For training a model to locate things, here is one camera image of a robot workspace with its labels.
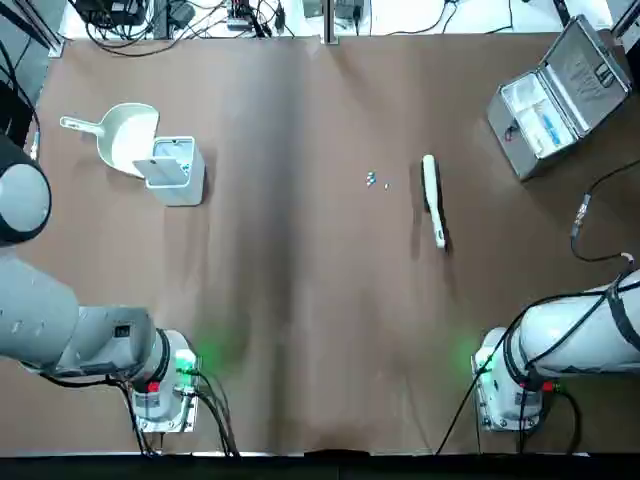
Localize black power adapter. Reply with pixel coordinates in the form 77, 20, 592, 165
168, 2, 197, 30

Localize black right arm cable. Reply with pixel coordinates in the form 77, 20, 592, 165
570, 158, 640, 262

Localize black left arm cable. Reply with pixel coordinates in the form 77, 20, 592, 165
0, 39, 42, 160

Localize pale plastic dustpan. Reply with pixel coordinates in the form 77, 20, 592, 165
59, 102, 162, 180

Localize white brush with black bristles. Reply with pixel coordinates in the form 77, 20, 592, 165
421, 154, 448, 251

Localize white flip-lid trash can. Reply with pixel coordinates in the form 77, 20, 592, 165
131, 135, 207, 208

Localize black base cable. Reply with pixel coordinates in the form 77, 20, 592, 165
434, 309, 524, 456
192, 369, 241, 457

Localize aluminium carrying case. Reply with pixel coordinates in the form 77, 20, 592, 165
486, 13, 634, 182

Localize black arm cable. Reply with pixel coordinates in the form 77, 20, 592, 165
570, 158, 640, 262
0, 39, 42, 160

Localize aluminium frame profile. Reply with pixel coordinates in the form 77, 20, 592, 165
610, 0, 640, 52

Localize black electronics box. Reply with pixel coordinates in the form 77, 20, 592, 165
74, 0, 147, 27

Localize aluminium upright post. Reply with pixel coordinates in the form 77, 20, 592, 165
323, 0, 342, 45

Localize usb hub with plugs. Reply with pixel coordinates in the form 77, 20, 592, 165
226, 3, 257, 30

